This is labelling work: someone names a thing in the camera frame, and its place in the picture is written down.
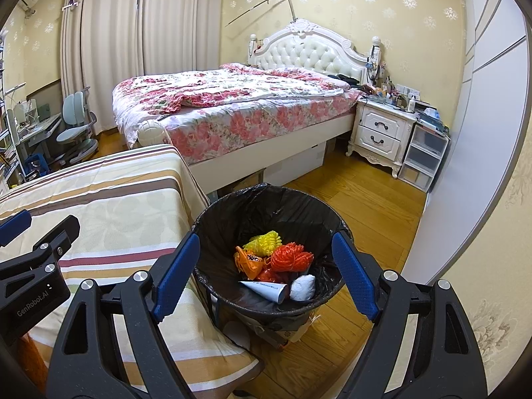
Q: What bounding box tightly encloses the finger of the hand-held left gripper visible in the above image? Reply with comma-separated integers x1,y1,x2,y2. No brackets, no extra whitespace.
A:
0,215,81,297
0,209,33,247

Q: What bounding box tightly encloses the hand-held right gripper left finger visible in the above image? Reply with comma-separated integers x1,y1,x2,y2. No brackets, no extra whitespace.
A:
45,232,202,399

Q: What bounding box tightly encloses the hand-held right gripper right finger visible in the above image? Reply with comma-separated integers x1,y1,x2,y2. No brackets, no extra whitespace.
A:
332,231,488,399

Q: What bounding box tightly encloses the white tissue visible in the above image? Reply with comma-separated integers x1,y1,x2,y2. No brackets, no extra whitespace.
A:
290,274,317,302

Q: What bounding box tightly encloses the orange-red foam fruit net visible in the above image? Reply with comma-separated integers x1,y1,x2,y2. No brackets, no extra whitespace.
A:
270,244,313,275

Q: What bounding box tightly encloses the orange plastic bag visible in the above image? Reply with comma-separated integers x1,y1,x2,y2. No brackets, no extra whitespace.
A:
234,246,267,279

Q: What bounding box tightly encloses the long white carton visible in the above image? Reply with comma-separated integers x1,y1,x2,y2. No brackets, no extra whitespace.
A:
238,280,289,304

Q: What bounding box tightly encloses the yellow foam fruit net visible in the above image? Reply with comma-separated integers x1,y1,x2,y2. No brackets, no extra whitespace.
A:
243,230,283,256

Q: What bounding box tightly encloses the bin with black bag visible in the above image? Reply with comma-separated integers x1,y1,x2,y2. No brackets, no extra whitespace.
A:
192,183,354,317

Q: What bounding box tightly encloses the striped cloth covered table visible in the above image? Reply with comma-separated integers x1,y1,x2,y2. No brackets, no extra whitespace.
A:
0,144,264,397

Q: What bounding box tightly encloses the white bookshelf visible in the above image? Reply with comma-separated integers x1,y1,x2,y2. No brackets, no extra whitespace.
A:
0,29,21,188

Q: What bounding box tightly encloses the grey study desk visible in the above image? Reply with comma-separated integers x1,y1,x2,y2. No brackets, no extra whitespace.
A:
17,114,63,167

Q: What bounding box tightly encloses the light blue desk chair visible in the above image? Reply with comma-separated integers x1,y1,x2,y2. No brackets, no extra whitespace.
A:
56,87,99,165

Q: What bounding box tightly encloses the white storage box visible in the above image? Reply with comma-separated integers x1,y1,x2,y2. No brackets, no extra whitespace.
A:
266,141,327,184

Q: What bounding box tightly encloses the white tufted round cushion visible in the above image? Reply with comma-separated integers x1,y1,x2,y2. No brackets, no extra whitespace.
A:
136,120,171,149

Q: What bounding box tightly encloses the plastic drawer unit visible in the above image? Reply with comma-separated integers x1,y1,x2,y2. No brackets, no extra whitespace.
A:
398,122,450,194

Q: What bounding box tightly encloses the white nightstand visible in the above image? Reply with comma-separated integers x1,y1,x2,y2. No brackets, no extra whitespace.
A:
346,99,417,179

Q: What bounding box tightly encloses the pile of bedside items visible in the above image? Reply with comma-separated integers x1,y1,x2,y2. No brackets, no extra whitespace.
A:
366,60,450,127

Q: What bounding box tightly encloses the white wardrobe door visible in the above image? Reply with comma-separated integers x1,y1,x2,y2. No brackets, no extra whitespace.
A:
401,0,532,287

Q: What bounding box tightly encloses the floral quilt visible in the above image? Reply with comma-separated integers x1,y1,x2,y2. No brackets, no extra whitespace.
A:
112,63,360,165

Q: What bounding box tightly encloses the beige curtain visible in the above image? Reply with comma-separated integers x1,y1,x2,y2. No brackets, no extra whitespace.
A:
60,0,225,134

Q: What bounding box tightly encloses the white bed with tufted headboard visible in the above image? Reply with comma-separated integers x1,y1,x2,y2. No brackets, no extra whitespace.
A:
112,19,381,194

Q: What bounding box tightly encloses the thin metal rod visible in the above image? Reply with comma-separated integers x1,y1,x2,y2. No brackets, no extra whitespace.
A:
224,0,298,28

